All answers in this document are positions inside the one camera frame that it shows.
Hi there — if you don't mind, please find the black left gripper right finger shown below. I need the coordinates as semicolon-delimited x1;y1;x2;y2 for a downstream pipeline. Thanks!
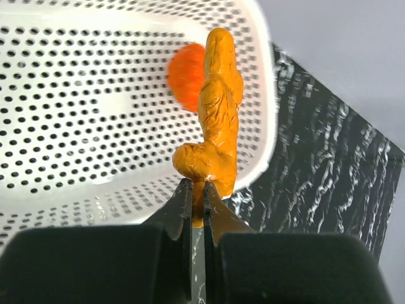
204;183;392;303

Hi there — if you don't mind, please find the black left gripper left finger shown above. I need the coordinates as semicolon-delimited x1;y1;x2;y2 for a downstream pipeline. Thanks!
1;179;192;303

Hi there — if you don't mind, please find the orange fake ginger root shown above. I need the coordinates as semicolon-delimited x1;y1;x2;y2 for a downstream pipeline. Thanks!
173;28;244;228

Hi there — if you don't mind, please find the orange fake bell pepper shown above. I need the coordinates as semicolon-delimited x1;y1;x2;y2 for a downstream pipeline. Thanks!
168;43;205;113

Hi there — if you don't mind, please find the white perforated plastic basket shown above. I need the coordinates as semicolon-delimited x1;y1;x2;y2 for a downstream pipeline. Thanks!
1;1;277;247

